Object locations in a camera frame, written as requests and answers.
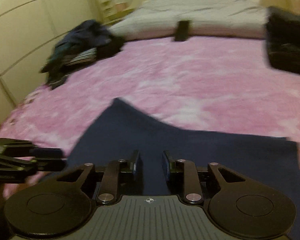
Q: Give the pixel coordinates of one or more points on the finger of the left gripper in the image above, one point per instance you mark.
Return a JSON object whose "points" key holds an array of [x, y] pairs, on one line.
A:
{"points": [[35, 164], [23, 148]]}

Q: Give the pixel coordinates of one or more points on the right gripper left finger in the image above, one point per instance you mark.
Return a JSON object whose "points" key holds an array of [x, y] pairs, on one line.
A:
{"points": [[122, 177]]}

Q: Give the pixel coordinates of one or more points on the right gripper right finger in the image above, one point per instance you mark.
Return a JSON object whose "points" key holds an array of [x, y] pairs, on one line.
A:
{"points": [[182, 178]]}

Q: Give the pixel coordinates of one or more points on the navy blue garment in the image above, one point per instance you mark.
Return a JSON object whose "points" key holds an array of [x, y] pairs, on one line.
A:
{"points": [[121, 129]]}

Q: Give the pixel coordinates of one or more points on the pile of dark clothes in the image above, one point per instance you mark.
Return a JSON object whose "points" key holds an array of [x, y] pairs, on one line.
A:
{"points": [[87, 43]]}

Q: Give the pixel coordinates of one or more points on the stack of folded dark clothes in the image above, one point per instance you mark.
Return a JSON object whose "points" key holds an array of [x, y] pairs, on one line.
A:
{"points": [[283, 40]]}

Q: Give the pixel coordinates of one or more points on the pink floral blanket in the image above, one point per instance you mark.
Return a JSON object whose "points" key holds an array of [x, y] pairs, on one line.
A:
{"points": [[203, 84]]}

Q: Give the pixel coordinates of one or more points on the black smartphone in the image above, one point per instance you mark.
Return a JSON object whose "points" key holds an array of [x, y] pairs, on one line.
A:
{"points": [[182, 31]]}

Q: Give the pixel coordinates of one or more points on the cream dressing table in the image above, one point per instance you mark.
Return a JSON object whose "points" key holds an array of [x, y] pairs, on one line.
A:
{"points": [[114, 11]]}

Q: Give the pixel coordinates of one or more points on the white striped duvet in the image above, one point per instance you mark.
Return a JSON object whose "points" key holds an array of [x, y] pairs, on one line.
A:
{"points": [[226, 18]]}

